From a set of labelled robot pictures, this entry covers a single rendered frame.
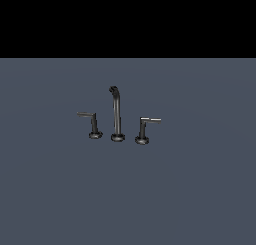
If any dark metal faucet spout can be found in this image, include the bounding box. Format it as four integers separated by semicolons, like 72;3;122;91
108;85;127;143

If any dark faucet lever handle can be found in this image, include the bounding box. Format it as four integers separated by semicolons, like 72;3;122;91
76;111;104;140
134;116;163;146

